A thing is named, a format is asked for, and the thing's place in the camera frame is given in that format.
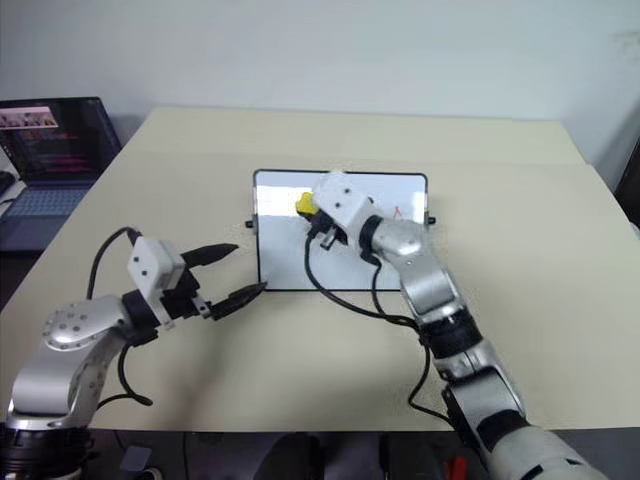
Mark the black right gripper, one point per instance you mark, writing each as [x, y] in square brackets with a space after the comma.
[336, 233]

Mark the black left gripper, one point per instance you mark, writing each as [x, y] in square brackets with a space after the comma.
[182, 297]

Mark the yellow whiteboard eraser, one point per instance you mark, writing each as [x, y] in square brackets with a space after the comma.
[303, 204]

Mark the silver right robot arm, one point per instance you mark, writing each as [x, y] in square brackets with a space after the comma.
[430, 290]

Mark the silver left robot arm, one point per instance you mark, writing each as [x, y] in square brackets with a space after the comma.
[75, 325]

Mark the small black-framed whiteboard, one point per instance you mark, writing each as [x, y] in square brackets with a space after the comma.
[285, 250]

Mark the small grey flat object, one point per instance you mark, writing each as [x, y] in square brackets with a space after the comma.
[137, 459]

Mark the open blue laptop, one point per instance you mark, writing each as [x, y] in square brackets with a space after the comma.
[50, 150]

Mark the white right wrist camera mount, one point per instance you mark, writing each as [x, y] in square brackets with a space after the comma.
[340, 200]

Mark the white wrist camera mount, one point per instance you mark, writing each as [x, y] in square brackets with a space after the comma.
[340, 200]
[147, 265]

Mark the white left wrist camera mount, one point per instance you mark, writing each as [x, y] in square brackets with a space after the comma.
[147, 265]

